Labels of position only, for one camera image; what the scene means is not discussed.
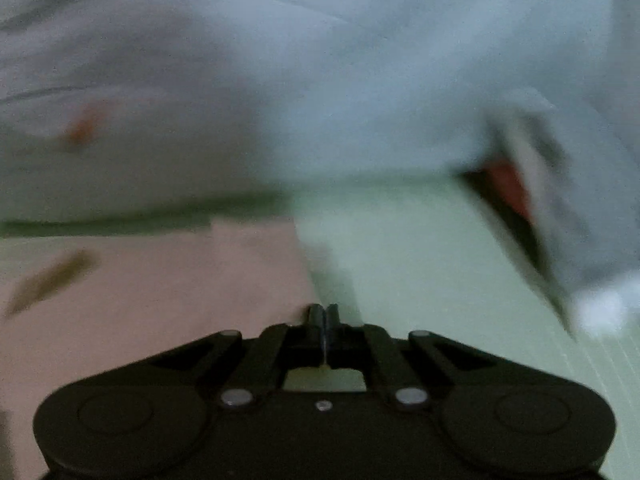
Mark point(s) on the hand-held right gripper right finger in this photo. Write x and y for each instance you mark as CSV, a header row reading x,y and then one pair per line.
x,y
332,327

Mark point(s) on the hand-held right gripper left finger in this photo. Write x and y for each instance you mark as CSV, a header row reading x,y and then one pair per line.
x,y
316,327

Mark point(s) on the pink garment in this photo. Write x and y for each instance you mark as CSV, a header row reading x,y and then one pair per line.
x,y
150,320

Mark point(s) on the beige striped cloth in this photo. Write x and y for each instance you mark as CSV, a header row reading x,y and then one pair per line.
x,y
425,260

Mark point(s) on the light blue cloth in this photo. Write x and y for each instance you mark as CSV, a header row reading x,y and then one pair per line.
x,y
400,85

